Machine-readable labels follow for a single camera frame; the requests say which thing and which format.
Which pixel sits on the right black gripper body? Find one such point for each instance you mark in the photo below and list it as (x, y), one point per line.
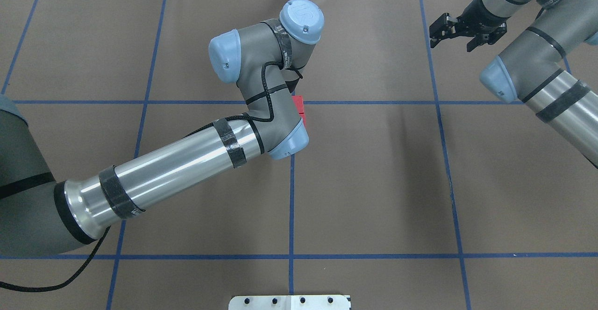
(472, 17)

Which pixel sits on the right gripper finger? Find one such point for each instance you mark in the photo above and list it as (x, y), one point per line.
(443, 28)

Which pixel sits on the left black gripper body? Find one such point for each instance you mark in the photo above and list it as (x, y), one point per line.
(293, 86)

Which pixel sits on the red block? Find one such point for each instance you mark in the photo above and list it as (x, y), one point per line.
(299, 104)
(304, 119)

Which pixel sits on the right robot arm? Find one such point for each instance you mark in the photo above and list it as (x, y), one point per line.
(528, 68)

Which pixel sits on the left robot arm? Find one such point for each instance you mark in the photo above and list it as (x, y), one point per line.
(41, 216)

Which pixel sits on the white pedestal base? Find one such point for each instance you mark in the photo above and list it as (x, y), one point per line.
(291, 302)

